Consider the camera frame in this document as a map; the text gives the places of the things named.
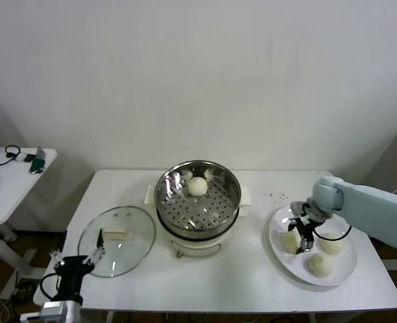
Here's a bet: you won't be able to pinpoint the white electric cooking pot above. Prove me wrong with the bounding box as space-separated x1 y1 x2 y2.
156 201 250 260

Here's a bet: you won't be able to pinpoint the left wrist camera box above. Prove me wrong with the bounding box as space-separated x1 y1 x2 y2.
20 300 67 320

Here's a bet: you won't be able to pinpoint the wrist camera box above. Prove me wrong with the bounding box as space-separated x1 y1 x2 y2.
20 300 67 320
289 201 312 225

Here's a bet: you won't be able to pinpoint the white round plate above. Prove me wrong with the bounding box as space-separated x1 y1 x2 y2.
268 204 358 287

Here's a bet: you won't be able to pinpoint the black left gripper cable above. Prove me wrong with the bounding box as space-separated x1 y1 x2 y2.
39 271 62 301

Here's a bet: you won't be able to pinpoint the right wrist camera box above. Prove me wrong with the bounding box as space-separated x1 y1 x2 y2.
289 201 312 225

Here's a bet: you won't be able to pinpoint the perforated steel steamer basket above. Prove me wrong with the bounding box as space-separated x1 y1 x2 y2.
145 160 254 240

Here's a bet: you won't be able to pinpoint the scattered dark crumbs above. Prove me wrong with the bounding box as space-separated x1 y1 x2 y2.
264 191 289 205

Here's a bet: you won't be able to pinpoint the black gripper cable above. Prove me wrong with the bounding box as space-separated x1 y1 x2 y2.
312 224 353 242
39 271 62 301

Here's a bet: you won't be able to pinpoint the white steamed baozi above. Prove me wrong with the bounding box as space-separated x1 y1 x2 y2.
319 231 347 255
187 177 209 197
281 232 303 254
305 254 334 277

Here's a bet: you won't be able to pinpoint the round glass pot lid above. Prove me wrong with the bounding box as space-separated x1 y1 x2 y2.
78 205 156 279

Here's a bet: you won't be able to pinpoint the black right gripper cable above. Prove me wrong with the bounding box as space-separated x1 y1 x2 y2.
312 224 353 242

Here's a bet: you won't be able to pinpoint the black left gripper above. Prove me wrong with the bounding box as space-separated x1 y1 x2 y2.
48 227 108 301

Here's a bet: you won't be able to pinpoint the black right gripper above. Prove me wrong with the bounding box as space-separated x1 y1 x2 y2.
287 217 316 255

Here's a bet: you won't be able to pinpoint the black looped cable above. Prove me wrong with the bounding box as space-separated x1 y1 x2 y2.
0 144 22 168

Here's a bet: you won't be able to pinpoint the white side table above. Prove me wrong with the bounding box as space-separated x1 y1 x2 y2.
0 147 59 300

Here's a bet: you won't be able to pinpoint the floor power strip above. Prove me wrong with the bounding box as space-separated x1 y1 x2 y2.
15 278 40 306

